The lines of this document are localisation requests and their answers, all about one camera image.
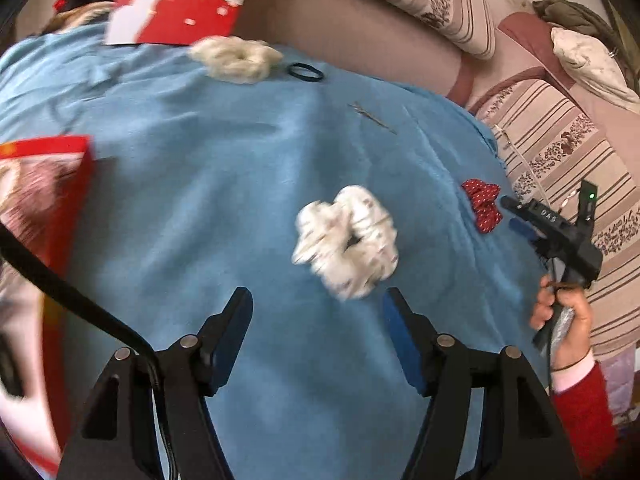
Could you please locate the red dotted bow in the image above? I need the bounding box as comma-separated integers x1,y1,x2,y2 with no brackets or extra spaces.
461,179,503,235

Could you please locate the white printed scrunchie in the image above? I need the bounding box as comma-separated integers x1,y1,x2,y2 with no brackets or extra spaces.
291,185,400,302

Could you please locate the white pillow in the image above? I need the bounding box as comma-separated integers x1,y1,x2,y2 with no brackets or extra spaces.
550,27,640,117

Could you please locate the thin metal hairpin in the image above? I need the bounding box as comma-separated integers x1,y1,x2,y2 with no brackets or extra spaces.
350,101,399,136

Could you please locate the blue blanket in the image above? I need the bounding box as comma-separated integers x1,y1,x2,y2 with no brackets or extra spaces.
0,25,551,480

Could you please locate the cream fluffy scrunchie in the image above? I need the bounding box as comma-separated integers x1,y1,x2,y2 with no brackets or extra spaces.
189,36,284,85

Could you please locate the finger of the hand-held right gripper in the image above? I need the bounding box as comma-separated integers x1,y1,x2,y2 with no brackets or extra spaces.
509,217,541,243
501,195,540,223

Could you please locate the person's right forearm red sleeve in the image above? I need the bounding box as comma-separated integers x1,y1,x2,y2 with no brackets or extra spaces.
549,352,619,478

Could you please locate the red floral gift bag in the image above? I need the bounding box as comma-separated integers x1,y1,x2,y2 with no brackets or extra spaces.
104,0,264,47

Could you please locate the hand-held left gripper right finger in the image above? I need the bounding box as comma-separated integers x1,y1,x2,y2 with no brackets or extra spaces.
381,287,582,480

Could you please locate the striped beige sofa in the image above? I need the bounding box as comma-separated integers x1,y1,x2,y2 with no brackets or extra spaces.
235,0,640,426

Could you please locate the grey green cloth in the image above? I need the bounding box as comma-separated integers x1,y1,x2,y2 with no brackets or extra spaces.
532,0,622,57

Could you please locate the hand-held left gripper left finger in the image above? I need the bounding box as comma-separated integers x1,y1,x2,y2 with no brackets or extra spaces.
57,286,254,480

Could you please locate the person's right hand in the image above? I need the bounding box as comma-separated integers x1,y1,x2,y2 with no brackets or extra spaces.
529,276,596,370

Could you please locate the black hair tie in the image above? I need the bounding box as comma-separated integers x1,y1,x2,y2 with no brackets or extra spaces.
288,62,325,83

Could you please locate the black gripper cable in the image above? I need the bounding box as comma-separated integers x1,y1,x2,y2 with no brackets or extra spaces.
0,222,178,480

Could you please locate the tan cloth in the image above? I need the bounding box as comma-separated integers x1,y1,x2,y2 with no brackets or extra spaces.
42,2,120,36

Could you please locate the red box white inside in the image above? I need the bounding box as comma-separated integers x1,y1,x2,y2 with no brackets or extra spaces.
0,135,97,477

